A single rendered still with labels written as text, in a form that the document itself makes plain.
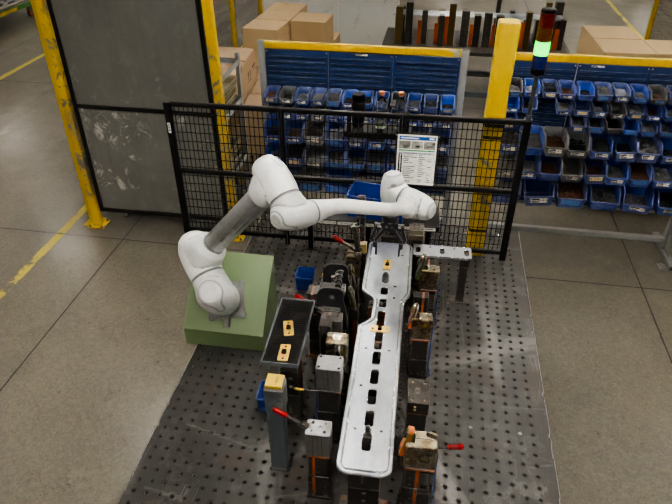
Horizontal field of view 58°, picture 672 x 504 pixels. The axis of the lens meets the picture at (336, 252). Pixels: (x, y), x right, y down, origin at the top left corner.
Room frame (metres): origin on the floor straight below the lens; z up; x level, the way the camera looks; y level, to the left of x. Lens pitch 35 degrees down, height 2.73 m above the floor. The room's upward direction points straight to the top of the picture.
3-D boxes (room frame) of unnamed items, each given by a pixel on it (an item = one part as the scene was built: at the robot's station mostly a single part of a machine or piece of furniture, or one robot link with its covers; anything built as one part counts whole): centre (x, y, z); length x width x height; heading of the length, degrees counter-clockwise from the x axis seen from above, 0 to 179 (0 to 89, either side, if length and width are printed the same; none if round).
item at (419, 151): (2.92, -0.42, 1.30); 0.23 x 0.02 x 0.31; 82
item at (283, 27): (6.99, 0.46, 0.52); 1.20 x 0.80 x 1.05; 168
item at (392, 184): (2.38, -0.26, 1.42); 0.13 x 0.11 x 0.16; 42
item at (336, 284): (2.05, 0.00, 0.94); 0.18 x 0.13 x 0.49; 172
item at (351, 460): (1.90, -0.19, 1.00); 1.38 x 0.22 x 0.02; 172
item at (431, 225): (2.84, -0.11, 1.01); 0.90 x 0.22 x 0.03; 82
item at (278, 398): (1.48, 0.21, 0.92); 0.08 x 0.08 x 0.44; 82
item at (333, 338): (1.78, -0.01, 0.89); 0.13 x 0.11 x 0.38; 82
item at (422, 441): (1.32, -0.29, 0.88); 0.15 x 0.11 x 0.36; 82
